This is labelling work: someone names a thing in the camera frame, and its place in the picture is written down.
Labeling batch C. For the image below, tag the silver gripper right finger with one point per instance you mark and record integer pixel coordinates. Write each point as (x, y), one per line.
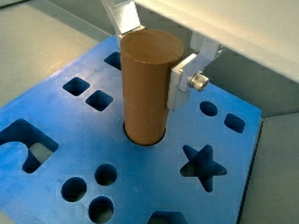
(187, 75)

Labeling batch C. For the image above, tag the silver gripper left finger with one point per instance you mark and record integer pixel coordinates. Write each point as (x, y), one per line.
(123, 17)

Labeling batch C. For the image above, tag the brown wooden cylinder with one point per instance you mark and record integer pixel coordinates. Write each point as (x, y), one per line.
(148, 53)

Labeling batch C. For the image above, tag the blue foam shape-sorter block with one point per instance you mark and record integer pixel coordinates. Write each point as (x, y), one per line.
(72, 171)

